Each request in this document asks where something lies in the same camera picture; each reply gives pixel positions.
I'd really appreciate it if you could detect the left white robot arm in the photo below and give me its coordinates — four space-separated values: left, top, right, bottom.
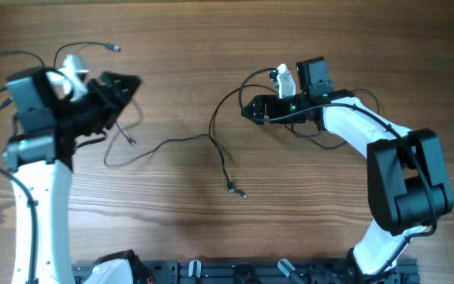
3 67 141 283

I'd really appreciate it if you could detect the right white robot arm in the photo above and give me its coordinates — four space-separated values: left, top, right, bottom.
240 57 454 283

